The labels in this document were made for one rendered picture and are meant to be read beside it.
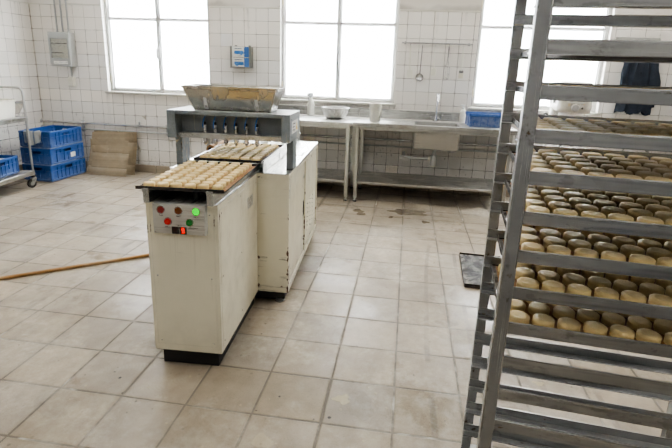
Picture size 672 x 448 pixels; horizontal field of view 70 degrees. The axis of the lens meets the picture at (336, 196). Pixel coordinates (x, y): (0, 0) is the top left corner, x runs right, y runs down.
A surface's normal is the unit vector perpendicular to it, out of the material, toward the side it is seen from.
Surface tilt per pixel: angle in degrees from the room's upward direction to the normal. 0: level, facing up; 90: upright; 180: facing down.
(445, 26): 90
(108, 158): 67
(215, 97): 115
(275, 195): 90
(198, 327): 90
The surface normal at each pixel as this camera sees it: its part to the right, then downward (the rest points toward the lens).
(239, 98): -0.10, 0.64
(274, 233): -0.10, 0.26
